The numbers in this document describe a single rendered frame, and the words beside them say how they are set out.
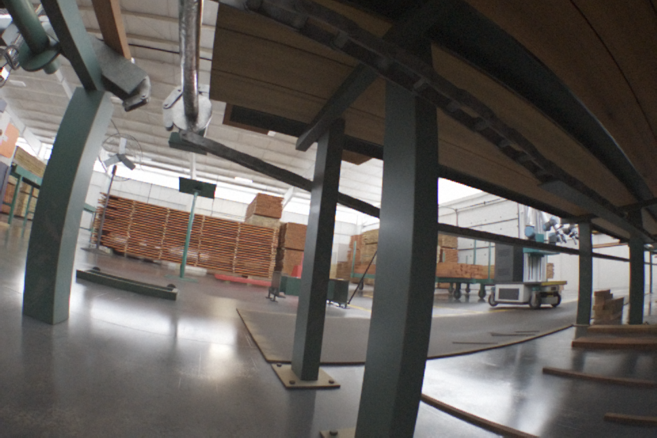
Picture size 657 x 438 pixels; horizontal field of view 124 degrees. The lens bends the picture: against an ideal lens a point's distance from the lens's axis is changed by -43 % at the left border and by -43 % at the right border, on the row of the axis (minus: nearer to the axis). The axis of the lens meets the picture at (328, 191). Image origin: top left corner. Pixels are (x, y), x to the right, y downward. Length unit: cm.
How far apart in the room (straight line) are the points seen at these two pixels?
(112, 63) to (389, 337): 109
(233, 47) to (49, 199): 71
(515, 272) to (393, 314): 359
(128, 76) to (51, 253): 60
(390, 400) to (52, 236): 95
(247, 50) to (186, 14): 19
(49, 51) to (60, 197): 60
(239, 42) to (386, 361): 69
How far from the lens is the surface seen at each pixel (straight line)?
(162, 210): 593
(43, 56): 137
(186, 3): 61
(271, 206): 1168
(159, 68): 1416
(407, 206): 47
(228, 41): 73
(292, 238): 1181
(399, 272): 46
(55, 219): 103
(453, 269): 534
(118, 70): 110
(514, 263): 399
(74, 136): 107
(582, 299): 240
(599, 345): 159
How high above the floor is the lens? 31
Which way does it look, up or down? 16 degrees up
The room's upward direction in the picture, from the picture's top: 6 degrees clockwise
